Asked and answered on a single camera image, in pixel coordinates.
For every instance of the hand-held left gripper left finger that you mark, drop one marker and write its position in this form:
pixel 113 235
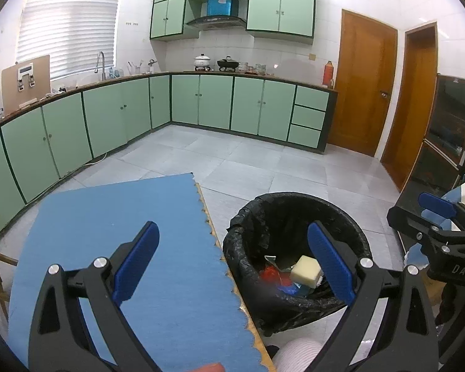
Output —
pixel 135 263

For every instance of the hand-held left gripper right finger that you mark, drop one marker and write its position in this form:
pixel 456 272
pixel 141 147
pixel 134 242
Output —
pixel 331 263

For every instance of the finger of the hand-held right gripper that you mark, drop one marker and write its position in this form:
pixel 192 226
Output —
pixel 436 203
pixel 405 219

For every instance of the yellow sponge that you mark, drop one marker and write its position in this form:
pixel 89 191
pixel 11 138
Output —
pixel 305 271

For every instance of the blue plastic bag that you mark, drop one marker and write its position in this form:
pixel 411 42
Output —
pixel 290 289

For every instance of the red plastic bag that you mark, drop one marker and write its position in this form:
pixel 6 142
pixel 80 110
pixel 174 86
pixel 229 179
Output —
pixel 269 275

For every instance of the black bagged trash bin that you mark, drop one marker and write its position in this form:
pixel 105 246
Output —
pixel 255 240

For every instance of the blue foam mat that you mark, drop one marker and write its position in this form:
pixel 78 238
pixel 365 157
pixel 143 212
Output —
pixel 100 217

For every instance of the black glass cabinet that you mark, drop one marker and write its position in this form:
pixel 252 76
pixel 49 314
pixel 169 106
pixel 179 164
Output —
pixel 449 124

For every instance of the wooden door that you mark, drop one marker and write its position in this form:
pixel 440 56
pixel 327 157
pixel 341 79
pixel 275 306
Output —
pixel 410 116
pixel 364 85

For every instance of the person's leg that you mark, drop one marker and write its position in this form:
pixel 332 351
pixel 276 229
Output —
pixel 298 356

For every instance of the wooden table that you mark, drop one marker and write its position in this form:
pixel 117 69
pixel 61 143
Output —
pixel 257 343

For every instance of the red thermos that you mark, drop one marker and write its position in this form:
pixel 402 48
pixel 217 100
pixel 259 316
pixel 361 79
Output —
pixel 328 73

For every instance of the green base cabinets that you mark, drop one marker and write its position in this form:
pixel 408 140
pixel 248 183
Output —
pixel 248 104

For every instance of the utensil holder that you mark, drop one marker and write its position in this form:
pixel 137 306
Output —
pixel 135 69

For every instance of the metal faucet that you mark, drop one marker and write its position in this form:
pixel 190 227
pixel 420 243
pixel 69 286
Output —
pixel 102 66

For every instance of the brown cardboard box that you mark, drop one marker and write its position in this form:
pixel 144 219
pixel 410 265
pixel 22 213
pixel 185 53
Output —
pixel 38 81

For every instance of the white pot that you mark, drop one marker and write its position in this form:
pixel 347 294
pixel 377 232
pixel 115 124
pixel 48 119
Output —
pixel 202 62

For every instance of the black wok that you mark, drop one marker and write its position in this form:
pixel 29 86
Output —
pixel 228 63

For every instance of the white window blind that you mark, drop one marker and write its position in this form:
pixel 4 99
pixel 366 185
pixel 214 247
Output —
pixel 69 23

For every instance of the range hood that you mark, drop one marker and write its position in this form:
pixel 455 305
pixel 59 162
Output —
pixel 217 22

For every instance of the blue box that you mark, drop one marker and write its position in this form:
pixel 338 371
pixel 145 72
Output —
pixel 221 5

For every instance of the green wall cabinets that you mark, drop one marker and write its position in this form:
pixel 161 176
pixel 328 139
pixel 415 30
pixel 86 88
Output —
pixel 283 7

